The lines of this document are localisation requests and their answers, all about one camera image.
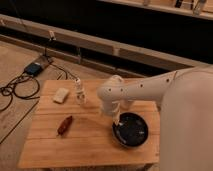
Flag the small white bottle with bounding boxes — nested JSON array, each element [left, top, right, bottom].
[[74, 79, 86, 105]]

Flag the black power adapter box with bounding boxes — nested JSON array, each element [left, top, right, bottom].
[[24, 63, 43, 76]]

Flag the white sponge block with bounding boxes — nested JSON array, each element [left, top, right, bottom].
[[53, 88, 69, 104]]

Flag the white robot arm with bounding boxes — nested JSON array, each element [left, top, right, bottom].
[[97, 65, 213, 171]]

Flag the red sausage toy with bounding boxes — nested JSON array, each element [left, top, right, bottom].
[[57, 116, 73, 135]]

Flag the black ceramic bowl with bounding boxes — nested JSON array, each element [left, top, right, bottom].
[[112, 112, 149, 147]]

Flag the black floor cables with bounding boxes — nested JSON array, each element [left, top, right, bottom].
[[0, 43, 78, 144]]

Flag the wooden rail beam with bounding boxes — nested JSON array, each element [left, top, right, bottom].
[[0, 14, 207, 70]]

